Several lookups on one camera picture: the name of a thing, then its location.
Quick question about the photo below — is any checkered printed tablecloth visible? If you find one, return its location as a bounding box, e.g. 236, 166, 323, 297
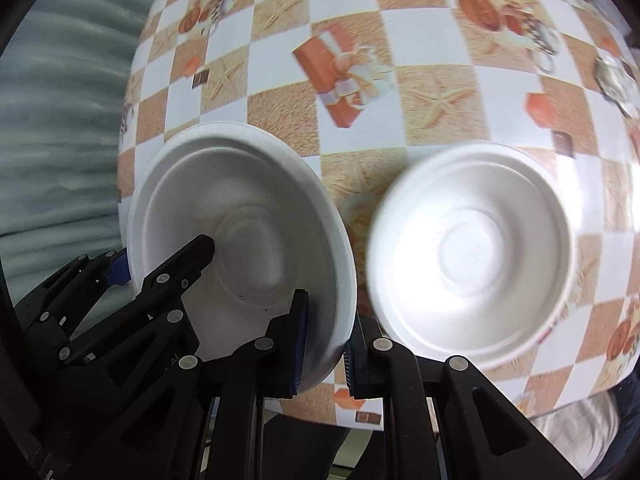
116, 0, 640, 433

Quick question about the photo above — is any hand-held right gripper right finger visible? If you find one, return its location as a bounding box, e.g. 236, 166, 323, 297
342, 317, 576, 480

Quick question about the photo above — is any white paper bowl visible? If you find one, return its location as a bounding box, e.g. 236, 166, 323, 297
127, 121, 358, 392
366, 142, 573, 363

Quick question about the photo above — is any white quilt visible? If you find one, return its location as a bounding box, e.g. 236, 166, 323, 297
537, 392, 623, 478

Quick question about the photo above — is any pale green curtain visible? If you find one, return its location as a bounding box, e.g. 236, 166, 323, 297
0, 0, 173, 281

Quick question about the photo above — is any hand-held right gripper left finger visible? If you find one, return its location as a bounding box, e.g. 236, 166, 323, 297
95, 289, 311, 480

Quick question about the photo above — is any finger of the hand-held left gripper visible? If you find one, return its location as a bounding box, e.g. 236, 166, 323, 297
60, 234, 216, 367
15, 249, 132, 332

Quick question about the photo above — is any person's leg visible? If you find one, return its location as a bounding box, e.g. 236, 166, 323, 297
260, 407, 353, 480

